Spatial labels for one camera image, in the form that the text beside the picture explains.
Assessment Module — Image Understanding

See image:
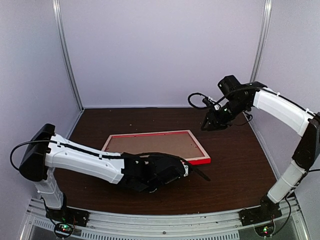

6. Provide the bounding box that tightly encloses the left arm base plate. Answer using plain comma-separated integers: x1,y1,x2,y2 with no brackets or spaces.
46,207,90,227

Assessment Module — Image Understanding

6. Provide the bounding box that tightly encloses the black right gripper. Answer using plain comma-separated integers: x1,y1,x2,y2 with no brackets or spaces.
201,97,249,132

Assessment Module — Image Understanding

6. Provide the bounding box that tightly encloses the right aluminium corner post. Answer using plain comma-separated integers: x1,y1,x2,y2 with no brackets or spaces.
250,0,273,82

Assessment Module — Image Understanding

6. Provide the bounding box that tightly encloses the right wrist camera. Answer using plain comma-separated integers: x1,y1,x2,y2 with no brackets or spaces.
202,96,221,111

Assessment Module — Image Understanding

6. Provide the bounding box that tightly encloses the pink wooden picture frame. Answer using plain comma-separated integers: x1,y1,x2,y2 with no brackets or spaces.
101,129,212,166

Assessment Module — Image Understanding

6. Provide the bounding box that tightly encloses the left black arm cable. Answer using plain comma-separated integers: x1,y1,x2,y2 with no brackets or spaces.
9,141,61,171

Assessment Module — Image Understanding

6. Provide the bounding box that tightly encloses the aluminium corner post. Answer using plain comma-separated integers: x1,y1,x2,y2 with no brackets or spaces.
250,0,273,82
52,0,84,112

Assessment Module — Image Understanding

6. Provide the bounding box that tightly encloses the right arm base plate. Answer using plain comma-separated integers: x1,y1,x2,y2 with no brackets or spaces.
238,207,282,226

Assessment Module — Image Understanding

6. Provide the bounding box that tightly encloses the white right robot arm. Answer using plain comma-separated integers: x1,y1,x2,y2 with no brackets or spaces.
201,75,320,221

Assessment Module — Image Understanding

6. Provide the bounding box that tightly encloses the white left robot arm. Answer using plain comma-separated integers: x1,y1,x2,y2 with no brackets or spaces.
9,123,210,222

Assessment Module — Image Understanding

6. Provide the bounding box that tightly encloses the brown backing board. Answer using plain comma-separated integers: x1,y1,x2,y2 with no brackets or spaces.
106,132,205,161

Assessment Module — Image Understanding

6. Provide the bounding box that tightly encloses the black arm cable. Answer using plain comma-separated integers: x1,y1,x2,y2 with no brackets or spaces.
187,92,216,110
9,141,61,171

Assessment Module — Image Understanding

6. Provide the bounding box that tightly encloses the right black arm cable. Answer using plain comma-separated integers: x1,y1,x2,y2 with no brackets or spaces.
187,92,216,110

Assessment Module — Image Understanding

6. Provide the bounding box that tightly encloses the aluminium front rail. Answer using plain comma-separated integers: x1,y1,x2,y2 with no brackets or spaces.
24,197,305,240

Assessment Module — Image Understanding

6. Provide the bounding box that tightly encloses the left aluminium corner post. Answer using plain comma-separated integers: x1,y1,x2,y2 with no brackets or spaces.
52,0,84,112

